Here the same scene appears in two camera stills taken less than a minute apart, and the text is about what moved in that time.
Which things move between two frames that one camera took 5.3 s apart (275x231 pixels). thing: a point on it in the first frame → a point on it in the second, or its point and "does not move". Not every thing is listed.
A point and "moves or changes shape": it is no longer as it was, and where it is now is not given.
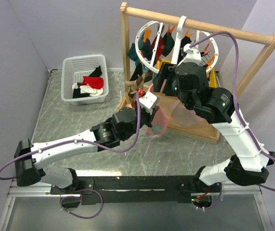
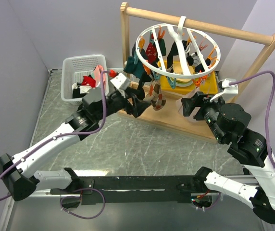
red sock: [95, 82] does not move
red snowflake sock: [160, 47] → [151, 53]
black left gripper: [149, 117] → [138, 105]
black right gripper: [168, 72] → [188, 103]
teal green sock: [145, 47] → [137, 69]
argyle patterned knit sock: [135, 84] moves or changes shape
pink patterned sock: [159, 123] → [97, 70]
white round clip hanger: [181, 20] moves or changes shape
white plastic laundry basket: [74, 69] does not move
